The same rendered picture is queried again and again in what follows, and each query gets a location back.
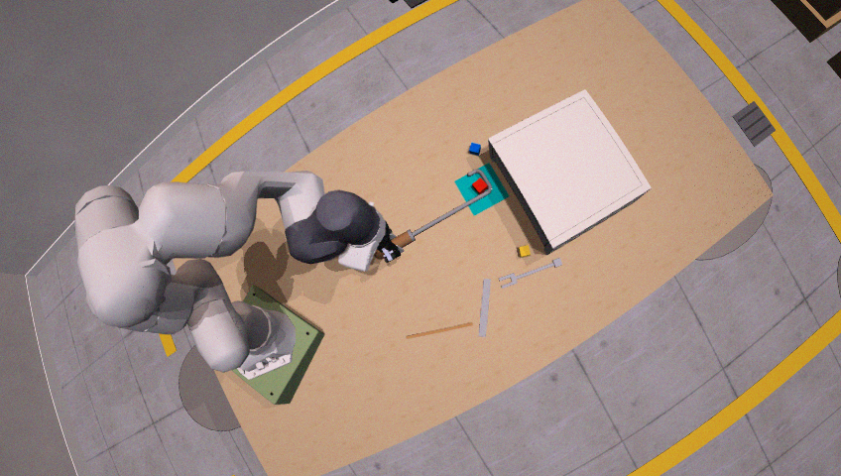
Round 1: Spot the grey wrench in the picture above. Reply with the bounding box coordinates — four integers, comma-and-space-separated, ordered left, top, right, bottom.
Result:
501, 258, 562, 288

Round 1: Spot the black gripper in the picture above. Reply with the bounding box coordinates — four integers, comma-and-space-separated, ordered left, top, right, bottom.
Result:
377, 222, 404, 263

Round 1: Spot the wooden tool handle with metal rod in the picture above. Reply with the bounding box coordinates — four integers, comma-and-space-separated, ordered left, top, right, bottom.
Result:
374, 169, 492, 259

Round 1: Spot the red block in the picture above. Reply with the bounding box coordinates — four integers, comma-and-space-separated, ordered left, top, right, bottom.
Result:
472, 178, 488, 194

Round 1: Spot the teal square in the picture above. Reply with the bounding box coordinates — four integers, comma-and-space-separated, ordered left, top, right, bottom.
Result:
455, 163, 509, 216

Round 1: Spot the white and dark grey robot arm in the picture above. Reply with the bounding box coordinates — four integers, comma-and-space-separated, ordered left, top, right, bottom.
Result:
74, 171, 386, 380

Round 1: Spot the grey flat bar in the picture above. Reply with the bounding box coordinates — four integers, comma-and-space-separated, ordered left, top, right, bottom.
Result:
478, 279, 491, 337

